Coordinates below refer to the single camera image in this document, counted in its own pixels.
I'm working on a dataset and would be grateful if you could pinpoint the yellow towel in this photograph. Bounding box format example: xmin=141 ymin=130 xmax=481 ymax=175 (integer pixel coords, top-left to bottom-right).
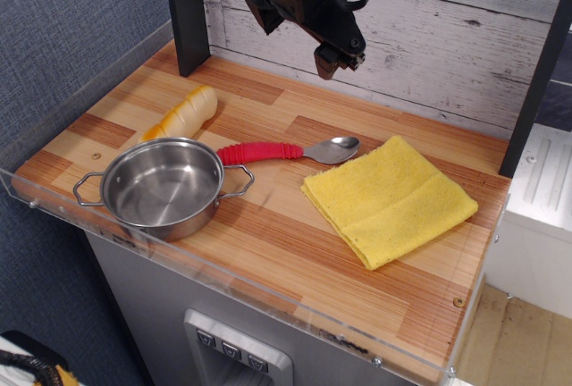
xmin=301 ymin=136 xmax=478 ymax=271

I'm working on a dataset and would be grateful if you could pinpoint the white side unit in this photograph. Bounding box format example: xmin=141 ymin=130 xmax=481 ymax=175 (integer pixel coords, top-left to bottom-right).
xmin=484 ymin=124 xmax=571 ymax=318

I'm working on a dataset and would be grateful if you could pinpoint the dark frame post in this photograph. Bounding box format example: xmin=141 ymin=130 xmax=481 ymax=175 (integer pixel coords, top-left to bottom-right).
xmin=499 ymin=0 xmax=571 ymax=178
xmin=168 ymin=0 xmax=210 ymax=77

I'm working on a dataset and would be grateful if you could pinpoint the toy bread loaf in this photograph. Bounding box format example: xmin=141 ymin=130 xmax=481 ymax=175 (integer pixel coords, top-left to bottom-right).
xmin=138 ymin=85 xmax=218 ymax=143

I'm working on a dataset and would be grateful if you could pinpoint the dark right frame post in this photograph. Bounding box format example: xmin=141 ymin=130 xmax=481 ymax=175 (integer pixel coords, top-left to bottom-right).
xmin=499 ymin=0 xmax=571 ymax=178

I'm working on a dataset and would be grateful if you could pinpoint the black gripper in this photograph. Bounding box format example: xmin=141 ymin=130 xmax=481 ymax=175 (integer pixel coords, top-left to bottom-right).
xmin=245 ymin=0 xmax=366 ymax=80

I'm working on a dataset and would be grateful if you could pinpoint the small stainless steel pot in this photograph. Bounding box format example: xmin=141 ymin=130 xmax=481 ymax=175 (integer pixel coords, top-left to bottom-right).
xmin=72 ymin=138 xmax=255 ymax=242

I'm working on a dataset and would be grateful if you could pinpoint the grey cabinet with button panel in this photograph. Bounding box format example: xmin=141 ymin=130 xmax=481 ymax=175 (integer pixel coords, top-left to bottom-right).
xmin=87 ymin=233 xmax=409 ymax=385

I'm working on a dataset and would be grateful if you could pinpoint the dark left frame post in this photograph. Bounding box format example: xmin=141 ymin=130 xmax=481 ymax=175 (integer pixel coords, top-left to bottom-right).
xmin=168 ymin=0 xmax=210 ymax=77

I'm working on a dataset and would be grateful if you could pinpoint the red handled metal spoon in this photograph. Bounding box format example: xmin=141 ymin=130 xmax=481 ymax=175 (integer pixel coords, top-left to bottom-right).
xmin=217 ymin=136 xmax=360 ymax=165

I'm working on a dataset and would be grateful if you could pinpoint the clear acrylic table guard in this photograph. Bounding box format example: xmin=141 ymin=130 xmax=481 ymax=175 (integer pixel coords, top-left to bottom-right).
xmin=4 ymin=24 xmax=509 ymax=385

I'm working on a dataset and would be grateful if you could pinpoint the black and yellow object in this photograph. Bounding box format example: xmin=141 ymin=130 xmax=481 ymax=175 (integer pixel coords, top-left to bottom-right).
xmin=1 ymin=331 xmax=80 ymax=385

